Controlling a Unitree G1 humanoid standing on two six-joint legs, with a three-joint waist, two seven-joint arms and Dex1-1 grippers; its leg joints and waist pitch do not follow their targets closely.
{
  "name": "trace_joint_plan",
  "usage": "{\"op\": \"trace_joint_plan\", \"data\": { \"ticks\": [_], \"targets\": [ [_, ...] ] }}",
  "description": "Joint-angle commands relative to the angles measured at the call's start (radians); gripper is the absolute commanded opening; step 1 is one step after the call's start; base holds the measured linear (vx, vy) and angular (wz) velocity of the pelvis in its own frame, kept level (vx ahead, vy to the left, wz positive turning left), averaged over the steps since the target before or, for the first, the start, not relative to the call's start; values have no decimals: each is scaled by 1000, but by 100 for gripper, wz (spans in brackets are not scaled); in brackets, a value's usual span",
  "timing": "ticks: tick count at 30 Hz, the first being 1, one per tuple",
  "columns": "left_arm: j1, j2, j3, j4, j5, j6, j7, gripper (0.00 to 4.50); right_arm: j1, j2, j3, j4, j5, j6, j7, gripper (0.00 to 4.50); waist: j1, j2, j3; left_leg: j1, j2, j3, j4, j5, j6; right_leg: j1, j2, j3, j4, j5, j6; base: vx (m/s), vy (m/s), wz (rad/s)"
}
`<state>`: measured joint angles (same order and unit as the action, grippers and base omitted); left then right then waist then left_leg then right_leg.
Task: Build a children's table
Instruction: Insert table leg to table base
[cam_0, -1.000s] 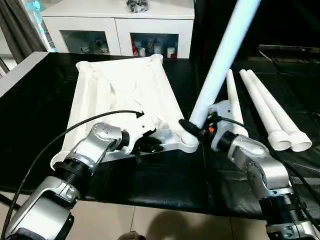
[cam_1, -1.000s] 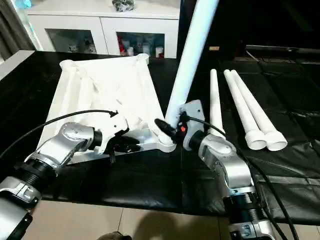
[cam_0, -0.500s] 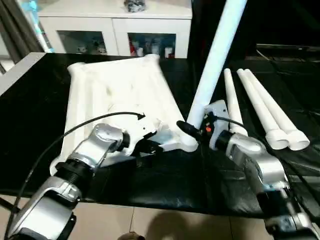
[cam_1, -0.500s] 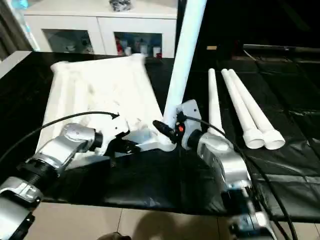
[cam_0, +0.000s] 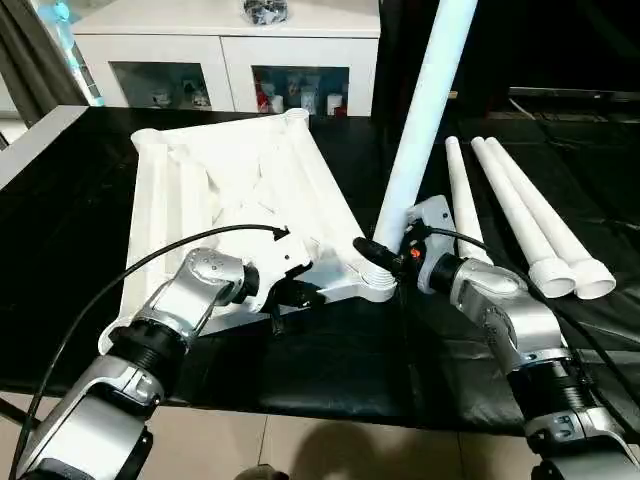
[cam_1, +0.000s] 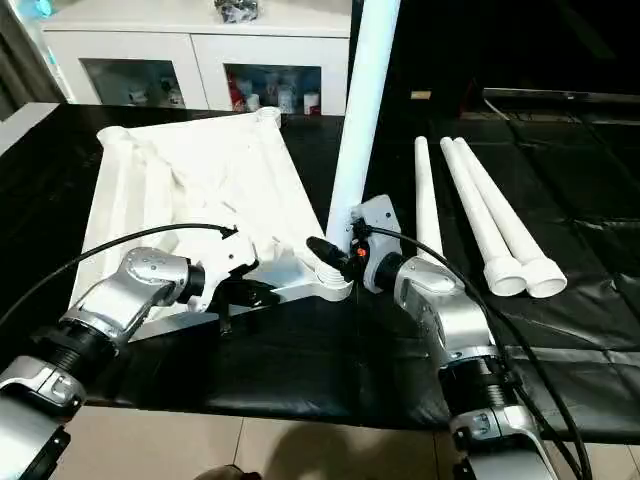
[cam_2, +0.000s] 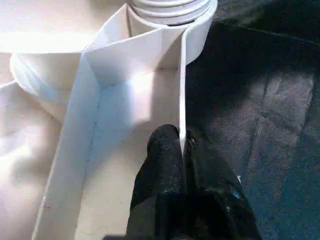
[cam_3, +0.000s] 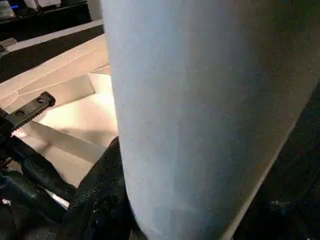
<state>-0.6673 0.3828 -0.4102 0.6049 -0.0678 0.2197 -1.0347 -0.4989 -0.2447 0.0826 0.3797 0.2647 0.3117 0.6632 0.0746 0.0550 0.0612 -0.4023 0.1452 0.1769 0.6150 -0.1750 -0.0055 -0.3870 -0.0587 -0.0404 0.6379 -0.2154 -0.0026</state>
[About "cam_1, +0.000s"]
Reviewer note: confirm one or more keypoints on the white glass-door cabinet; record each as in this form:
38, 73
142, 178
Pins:
150, 45

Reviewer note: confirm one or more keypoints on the black work mat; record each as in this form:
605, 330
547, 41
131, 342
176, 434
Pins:
300, 375

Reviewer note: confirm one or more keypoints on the dark rounded object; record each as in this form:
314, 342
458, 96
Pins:
230, 473

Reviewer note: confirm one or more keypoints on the long black bar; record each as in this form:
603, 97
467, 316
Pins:
560, 96

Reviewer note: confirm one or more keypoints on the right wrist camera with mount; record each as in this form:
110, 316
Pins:
378, 215

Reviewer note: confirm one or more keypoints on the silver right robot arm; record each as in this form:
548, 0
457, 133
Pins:
450, 330

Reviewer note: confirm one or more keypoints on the small brown tag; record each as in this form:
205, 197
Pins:
421, 95

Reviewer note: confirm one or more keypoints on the white plastic table top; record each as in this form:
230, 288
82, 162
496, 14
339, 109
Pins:
200, 190

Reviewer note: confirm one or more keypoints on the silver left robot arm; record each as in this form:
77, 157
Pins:
110, 310

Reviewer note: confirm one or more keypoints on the pale blue plastic sheet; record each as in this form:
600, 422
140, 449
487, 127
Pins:
32, 8

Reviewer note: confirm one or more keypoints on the white plastic table leg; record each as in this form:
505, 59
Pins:
475, 210
505, 215
427, 190
365, 100

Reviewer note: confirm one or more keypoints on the grey curtain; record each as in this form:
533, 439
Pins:
20, 60

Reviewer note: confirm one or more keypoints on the dark object on cabinet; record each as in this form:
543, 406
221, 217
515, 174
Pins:
235, 9

